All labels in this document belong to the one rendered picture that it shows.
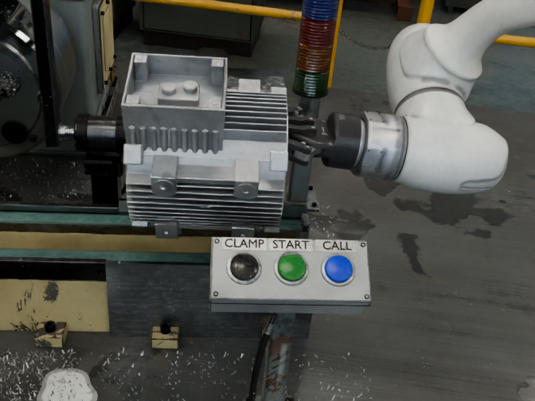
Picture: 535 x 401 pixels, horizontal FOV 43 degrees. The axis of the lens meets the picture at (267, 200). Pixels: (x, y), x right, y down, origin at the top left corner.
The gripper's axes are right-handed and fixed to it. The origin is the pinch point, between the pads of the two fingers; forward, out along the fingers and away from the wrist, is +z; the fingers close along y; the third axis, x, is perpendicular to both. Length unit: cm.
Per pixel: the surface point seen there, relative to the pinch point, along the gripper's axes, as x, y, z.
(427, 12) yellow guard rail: 35, -212, -101
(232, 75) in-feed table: 18, -62, -8
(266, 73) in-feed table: 17, -64, -15
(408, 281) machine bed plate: 27.1, -6.2, -37.9
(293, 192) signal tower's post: 26.1, -28.5, -20.1
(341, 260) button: 2.1, 24.2, -15.2
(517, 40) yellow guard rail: 39, -205, -142
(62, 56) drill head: 5.8, -28.5, 23.4
